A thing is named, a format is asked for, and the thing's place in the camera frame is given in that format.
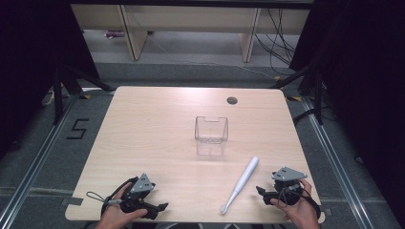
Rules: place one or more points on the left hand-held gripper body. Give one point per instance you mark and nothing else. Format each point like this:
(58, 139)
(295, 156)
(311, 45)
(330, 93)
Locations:
(140, 186)

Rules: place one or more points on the metal floor rail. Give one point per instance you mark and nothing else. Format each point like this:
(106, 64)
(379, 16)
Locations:
(337, 165)
(35, 165)

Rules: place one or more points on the purple object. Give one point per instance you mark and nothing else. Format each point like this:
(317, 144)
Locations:
(114, 33)

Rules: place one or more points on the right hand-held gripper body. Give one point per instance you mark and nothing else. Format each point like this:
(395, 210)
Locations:
(288, 184)

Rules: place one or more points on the black metal stand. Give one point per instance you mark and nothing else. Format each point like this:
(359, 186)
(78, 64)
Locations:
(318, 95)
(58, 95)

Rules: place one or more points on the dark curtain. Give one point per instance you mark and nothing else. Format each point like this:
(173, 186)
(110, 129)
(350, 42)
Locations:
(31, 63)
(366, 79)

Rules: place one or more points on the person's right hand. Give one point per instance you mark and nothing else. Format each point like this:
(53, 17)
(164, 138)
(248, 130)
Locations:
(301, 213)

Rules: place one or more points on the light wooden desk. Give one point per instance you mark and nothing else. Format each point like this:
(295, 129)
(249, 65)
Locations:
(191, 17)

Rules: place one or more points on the person's left hand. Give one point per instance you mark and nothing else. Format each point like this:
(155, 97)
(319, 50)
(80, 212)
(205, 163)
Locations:
(118, 214)

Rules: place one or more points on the white electric toothbrush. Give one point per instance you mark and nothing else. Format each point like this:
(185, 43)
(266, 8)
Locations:
(242, 181)

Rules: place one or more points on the yellow black floor tape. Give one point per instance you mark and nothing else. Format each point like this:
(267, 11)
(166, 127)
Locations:
(294, 98)

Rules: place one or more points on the clear plastic container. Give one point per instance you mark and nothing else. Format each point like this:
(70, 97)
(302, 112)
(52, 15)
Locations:
(211, 132)

